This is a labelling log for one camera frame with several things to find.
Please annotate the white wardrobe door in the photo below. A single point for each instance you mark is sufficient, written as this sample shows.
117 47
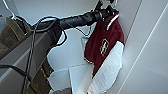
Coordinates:
146 50

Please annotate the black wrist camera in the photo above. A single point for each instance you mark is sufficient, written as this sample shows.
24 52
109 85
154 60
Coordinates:
98 6

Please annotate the maroon and white jacket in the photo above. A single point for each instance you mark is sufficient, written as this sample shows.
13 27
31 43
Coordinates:
103 43

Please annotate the white clothes hanger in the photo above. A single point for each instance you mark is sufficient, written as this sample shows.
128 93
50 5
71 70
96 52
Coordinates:
9 9

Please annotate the white wardrobe body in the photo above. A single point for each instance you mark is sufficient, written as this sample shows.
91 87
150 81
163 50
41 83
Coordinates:
60 8

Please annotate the white wardrobe shelf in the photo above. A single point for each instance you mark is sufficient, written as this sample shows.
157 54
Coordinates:
80 78

